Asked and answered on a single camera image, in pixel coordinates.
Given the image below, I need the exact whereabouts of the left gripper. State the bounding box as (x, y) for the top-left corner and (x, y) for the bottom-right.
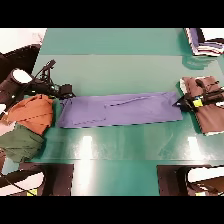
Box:
(57, 83), (77, 100)

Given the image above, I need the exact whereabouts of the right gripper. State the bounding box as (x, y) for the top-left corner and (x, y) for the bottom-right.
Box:
(181, 93), (205, 109)

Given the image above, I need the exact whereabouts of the purple garment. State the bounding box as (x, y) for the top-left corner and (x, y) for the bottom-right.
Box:
(57, 91), (184, 130)

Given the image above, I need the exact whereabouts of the brown garment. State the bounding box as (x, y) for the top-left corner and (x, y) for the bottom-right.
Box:
(179, 75), (224, 137)

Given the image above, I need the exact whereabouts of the orange garment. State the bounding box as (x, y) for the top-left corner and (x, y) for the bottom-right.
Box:
(2, 93), (55, 136)

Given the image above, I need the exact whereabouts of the stack of folded clothes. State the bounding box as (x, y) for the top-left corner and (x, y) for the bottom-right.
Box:
(184, 28), (224, 58)

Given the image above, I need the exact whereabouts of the green garment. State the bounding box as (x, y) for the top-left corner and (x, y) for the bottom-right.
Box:
(0, 123), (46, 164)

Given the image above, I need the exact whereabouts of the black cable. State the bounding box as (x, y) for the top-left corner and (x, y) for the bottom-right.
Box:
(0, 178), (38, 197)

